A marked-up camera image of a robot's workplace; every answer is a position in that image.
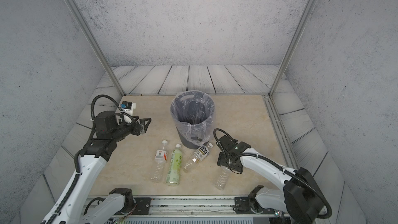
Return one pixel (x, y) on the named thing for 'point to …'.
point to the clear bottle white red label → (222, 178)
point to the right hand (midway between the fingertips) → (230, 161)
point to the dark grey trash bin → (193, 131)
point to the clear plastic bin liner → (193, 112)
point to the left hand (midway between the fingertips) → (146, 117)
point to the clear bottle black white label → (198, 155)
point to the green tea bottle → (173, 174)
